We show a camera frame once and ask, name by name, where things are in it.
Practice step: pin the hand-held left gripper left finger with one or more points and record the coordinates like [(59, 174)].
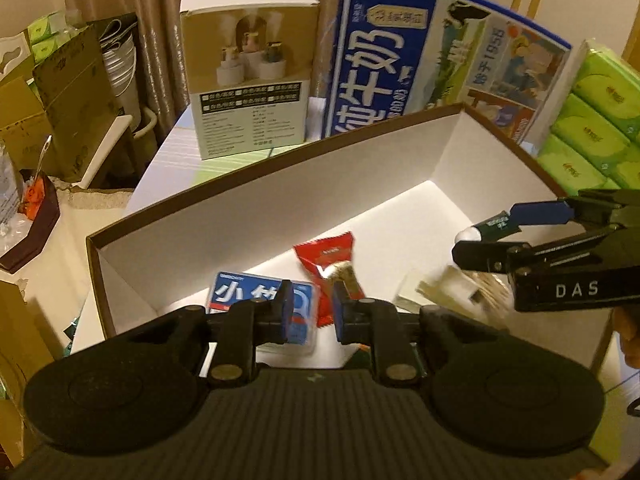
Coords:
[(285, 312)]

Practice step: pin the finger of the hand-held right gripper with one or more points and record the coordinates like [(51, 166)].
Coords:
[(540, 212), (482, 256)]

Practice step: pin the stack of green tissue packs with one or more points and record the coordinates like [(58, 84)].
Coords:
[(600, 100)]

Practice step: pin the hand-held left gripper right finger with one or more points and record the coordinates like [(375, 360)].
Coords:
[(342, 312)]

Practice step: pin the crumpled white printed bag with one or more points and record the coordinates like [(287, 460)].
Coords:
[(7, 195)]

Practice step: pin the small green tissue bundle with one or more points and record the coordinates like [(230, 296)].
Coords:
[(47, 35)]

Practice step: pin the brown corrugated cardboard box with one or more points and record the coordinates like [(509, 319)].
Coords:
[(75, 100)]

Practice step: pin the red candy packet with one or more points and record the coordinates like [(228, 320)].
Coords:
[(320, 255)]

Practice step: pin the open tan cardboard box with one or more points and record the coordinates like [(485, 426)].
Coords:
[(20, 335)]

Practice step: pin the beige humidifier box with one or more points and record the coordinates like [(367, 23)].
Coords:
[(250, 110)]

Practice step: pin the dark green ointment tube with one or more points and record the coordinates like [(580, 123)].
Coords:
[(495, 224)]

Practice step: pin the dark brown tray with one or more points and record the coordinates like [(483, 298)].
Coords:
[(30, 240)]

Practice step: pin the blue illustrated milk carton box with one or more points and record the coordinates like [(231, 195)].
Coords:
[(380, 60)]

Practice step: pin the orange snack wrapper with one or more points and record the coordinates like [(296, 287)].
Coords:
[(32, 195)]

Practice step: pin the person's right hand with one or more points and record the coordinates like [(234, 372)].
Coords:
[(628, 332)]

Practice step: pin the blue floss pick box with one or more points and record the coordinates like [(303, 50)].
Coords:
[(235, 292)]

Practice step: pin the metal spoon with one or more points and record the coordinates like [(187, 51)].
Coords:
[(44, 152)]

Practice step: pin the clear cotton swab pack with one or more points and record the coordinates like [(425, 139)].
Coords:
[(450, 290)]

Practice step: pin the white plastic frame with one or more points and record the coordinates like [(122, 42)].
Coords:
[(117, 142)]

